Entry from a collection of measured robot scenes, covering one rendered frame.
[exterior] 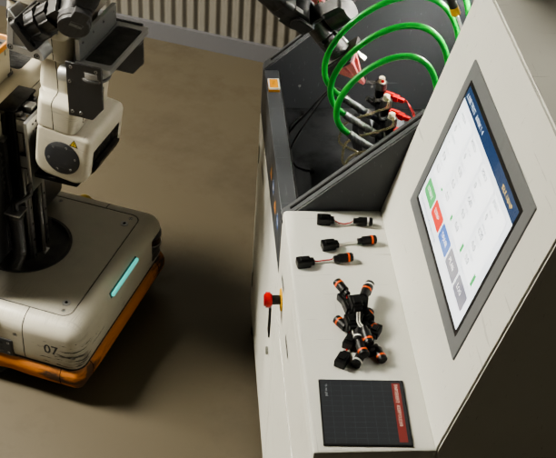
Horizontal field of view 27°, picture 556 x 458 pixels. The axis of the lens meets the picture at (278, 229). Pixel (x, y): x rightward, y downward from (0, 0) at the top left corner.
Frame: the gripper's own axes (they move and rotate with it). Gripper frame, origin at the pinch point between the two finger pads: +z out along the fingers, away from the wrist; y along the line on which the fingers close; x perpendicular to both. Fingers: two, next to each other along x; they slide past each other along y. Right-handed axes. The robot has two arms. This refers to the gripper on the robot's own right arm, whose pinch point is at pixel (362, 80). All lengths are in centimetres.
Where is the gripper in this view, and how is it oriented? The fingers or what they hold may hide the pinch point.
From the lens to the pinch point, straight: 279.2
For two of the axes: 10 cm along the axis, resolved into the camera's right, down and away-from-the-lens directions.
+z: 6.2, 6.9, 3.7
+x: 1.8, -5.9, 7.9
